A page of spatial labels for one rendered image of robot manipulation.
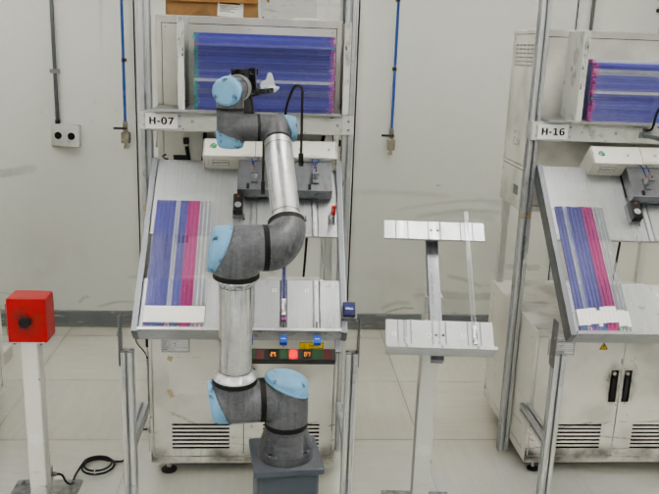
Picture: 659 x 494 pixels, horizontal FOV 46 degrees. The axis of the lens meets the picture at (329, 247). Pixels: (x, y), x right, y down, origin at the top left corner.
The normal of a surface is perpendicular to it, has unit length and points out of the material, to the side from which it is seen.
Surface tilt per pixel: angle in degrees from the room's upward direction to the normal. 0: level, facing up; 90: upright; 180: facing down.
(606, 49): 90
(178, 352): 90
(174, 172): 43
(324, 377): 90
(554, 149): 90
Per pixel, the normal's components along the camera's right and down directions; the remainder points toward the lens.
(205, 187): 0.07, -0.54
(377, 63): 0.07, 0.25
